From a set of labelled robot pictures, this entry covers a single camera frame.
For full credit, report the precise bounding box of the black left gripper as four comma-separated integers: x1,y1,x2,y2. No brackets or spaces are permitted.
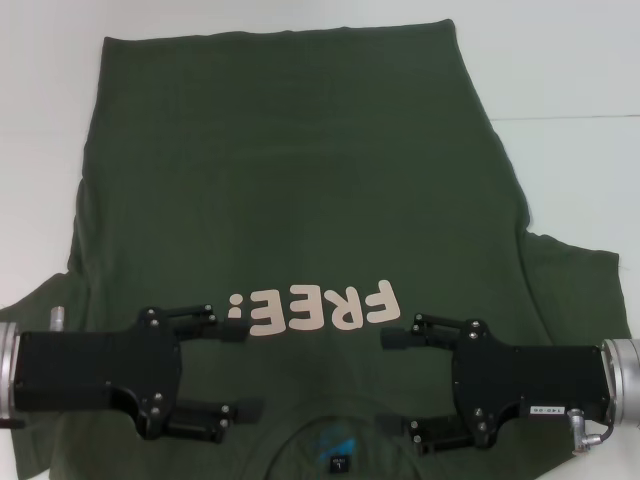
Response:
13,302,264,445

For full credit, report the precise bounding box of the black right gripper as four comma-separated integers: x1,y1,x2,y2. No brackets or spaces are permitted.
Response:
378,313,610,458

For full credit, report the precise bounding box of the dark green FREE t-shirt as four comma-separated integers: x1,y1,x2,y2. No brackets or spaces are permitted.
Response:
0,18,624,480

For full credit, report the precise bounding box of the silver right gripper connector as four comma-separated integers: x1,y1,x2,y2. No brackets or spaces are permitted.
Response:
567,408,587,457

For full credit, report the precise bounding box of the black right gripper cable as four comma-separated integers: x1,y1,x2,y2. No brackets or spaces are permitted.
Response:
582,419,621,445

